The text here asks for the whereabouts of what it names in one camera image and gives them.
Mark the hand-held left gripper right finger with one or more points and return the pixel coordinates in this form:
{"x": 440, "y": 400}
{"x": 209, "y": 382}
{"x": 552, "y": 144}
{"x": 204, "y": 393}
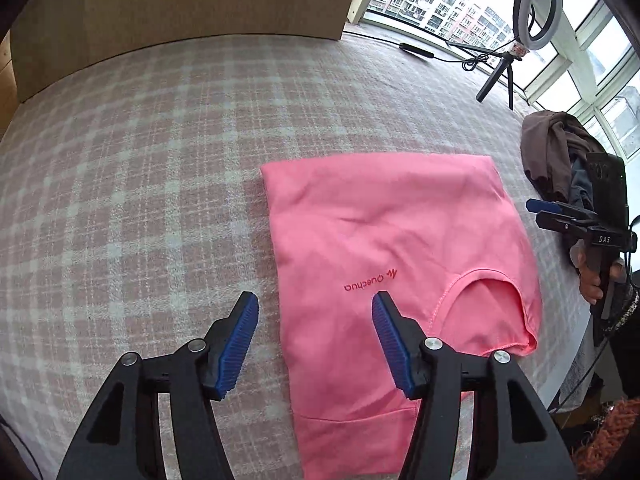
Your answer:
{"x": 392, "y": 350}

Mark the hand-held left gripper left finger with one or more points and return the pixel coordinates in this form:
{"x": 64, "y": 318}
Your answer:
{"x": 237, "y": 350}

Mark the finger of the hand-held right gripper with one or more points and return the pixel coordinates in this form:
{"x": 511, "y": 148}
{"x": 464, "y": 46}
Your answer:
{"x": 545, "y": 205}
{"x": 565, "y": 222}

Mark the pink t-shirt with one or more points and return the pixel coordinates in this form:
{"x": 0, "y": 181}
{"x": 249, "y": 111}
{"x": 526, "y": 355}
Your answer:
{"x": 375, "y": 235}

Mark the person's right hand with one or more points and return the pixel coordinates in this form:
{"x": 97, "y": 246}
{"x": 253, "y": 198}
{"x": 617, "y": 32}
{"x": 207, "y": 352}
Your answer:
{"x": 590, "y": 285}

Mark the dark grey garment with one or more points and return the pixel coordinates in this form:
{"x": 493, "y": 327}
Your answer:
{"x": 580, "y": 185}

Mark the brown garment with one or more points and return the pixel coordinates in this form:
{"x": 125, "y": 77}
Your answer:
{"x": 542, "y": 150}

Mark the black mini tripod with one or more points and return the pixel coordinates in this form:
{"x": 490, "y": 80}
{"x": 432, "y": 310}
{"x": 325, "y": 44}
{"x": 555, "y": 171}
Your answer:
{"x": 492, "y": 77}

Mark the orange knitted scarf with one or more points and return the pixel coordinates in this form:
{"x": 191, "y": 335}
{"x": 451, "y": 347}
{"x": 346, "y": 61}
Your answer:
{"x": 615, "y": 435}

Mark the pink plaid blanket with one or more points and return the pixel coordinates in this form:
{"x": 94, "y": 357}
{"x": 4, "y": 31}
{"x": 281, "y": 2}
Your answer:
{"x": 125, "y": 160}

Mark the pine plank panel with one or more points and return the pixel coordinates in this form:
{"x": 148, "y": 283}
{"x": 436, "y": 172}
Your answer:
{"x": 6, "y": 85}

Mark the light wooden board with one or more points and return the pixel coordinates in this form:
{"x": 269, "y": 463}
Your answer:
{"x": 200, "y": 0}

